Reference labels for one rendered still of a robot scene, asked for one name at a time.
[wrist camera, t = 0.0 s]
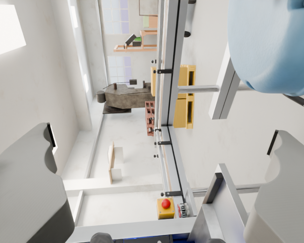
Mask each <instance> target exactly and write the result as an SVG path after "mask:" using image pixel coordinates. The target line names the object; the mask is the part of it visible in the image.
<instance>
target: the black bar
mask: <svg viewBox="0 0 304 243"><path fill-rule="evenodd" d="M222 180H223V175H222V173H221V172H220V173H215V174H214V176H213V179H212V181H211V183H210V185H209V188H208V190H207V193H206V195H205V198H204V200H203V203H202V204H207V203H212V201H213V199H214V197H215V195H216V193H217V191H218V189H219V187H220V185H221V182H222Z"/></svg>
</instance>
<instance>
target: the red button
mask: <svg viewBox="0 0 304 243"><path fill-rule="evenodd" d="M161 205H162V207H163V208H164V209H168V208H169V207H170V205H171V202H170V200H168V199H163V200H162V204H161Z"/></svg>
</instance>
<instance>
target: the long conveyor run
mask: <svg viewBox="0 0 304 243"><path fill-rule="evenodd" d="M187 8H188V0H159V5H158V32H157V59H155V61H153V60H151V63H154V62H155V64H156V70H153V74H155V73H156V87H155V115H154V117H153V118H152V117H150V120H152V119H153V120H154V129H152V132H154V142H156V136H157V135H156V130H159V135H160V137H161V136H162V131H161V127H162V126H173V122H174V114H175V106H176V98H177V90H178V83H179V74H180V64H181V56H182V48H183V40H184V32H185V24H186V16H187Z"/></svg>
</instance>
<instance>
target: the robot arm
mask: <svg viewBox="0 0 304 243"><path fill-rule="evenodd" d="M227 37H228V46H229V52H230V57H231V61H232V63H233V66H234V69H235V71H236V73H237V75H238V76H239V78H240V79H241V81H242V82H243V83H244V84H245V85H246V86H247V87H249V88H250V89H252V90H255V91H257V92H260V93H266V94H286V95H289V96H302V95H304V0H229V5H228V16H227ZM54 147H56V145H55V140H54V137H53V133H52V129H51V126H50V123H49V122H47V123H46V122H41V123H39V124H37V125H36V126H35V127H33V128H32V129H31V130H30V131H28V132H27V133H26V134H24V135H23V136H22V137H20V138H19V139H18V140H16V141H15V142H14V143H13V144H11V145H10V146H9V147H8V148H7V149H6V150H5V151H3V152H2V153H1V154H0V243H65V242H66V241H67V240H68V238H69V237H70V236H71V235H72V233H73V232H74V229H75V223H74V219H73V216H72V212H71V209H70V205H69V201H68V198H67V194H66V190H65V187H64V183H63V180H62V178H61V177H60V176H58V175H56V172H57V166H56V162H55V159H54V155H53V152H52V151H53V149H54ZM267 155H269V157H270V159H271V161H270V163H269V166H268V169H267V171H266V174H265V176H264V179H265V181H266V184H263V185H261V186H260V189H259V191H258V194H257V196H256V199H255V202H254V204H253V207H252V210H251V212H250V215H249V218H248V221H247V224H246V226H245V229H244V233H243V237H244V240H245V242H246V243H304V145H303V144H302V143H301V142H300V141H298V140H297V139H296V138H295V137H293V136H292V135H291V134H290V133H288V132H287V131H284V130H275V133H274V135H273V138H272V141H271V144H270V146H269V149H268V152H267Z"/></svg>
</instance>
